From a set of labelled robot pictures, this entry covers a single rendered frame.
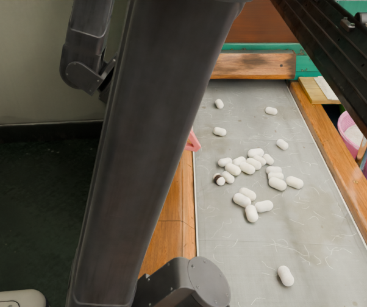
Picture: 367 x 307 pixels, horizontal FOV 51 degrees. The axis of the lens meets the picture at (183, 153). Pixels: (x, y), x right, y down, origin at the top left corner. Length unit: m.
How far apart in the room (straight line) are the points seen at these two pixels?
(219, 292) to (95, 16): 0.42
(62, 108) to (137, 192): 2.01
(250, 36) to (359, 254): 0.68
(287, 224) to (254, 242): 0.08
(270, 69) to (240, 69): 0.09
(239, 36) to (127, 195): 0.93
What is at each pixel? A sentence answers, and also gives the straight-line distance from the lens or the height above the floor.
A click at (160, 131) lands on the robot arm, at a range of 0.24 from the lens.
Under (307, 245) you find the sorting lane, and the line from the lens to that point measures 0.73.
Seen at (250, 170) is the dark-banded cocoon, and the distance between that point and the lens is 0.84.
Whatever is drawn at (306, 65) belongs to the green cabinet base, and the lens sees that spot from 1.22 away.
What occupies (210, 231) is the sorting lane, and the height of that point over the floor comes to 0.74.
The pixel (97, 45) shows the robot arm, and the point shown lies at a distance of 0.61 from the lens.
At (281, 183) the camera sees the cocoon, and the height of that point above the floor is 0.76.
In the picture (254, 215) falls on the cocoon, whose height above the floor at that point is 0.76.
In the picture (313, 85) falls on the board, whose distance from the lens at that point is 1.18.
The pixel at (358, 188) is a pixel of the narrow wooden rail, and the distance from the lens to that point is 0.84.
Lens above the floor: 1.27
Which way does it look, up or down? 36 degrees down
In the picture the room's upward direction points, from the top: straight up
